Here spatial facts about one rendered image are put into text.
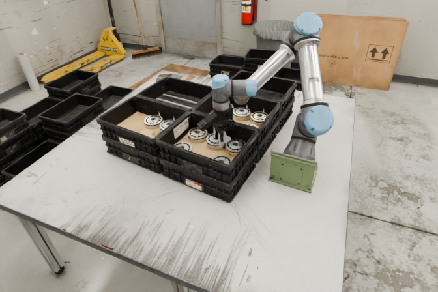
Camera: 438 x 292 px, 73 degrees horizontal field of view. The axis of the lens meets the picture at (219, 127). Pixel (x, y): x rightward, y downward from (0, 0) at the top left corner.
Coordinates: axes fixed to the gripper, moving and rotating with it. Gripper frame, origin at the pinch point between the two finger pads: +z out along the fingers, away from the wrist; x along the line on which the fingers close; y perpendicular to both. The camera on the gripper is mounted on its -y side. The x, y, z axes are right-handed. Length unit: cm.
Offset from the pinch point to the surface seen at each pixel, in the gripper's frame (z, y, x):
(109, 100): 48, -47, 165
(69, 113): 36, -79, 135
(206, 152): 2.1, -6.6, -1.5
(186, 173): 7.1, -19.3, -6.5
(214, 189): 10.4, -10.1, -18.6
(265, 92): 2, 50, 40
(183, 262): 15, -33, -44
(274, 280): 15, -5, -63
